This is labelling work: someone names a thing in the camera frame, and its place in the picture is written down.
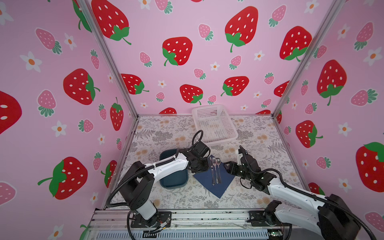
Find silver metal fork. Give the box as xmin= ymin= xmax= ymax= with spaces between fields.
xmin=211 ymin=156 xmax=217 ymax=186

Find silver metal knife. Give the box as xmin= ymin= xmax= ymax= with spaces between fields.
xmin=209 ymin=158 xmax=215 ymax=185

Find dark blue paper napkin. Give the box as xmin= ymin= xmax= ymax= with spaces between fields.
xmin=193 ymin=163 xmax=235 ymax=199

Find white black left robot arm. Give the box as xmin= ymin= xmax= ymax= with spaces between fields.
xmin=106 ymin=141 xmax=211 ymax=221

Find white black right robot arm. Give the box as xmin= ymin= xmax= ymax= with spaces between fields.
xmin=224 ymin=146 xmax=376 ymax=240

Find dark teal plastic tray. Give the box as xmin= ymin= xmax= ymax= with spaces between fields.
xmin=160 ymin=149 xmax=189 ymax=190

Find white perforated plastic basket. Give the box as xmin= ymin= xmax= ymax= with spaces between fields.
xmin=192 ymin=105 xmax=238 ymax=147

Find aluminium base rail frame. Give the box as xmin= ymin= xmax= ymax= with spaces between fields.
xmin=82 ymin=208 xmax=341 ymax=240

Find aluminium corner post right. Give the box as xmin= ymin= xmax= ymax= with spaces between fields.
xmin=272 ymin=0 xmax=345 ymax=120

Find aluminium corner post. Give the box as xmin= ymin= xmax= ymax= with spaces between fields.
xmin=272 ymin=0 xmax=345 ymax=120
xmin=79 ymin=0 xmax=139 ymax=120

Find aluminium corner post left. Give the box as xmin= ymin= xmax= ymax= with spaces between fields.
xmin=79 ymin=0 xmax=139 ymax=120

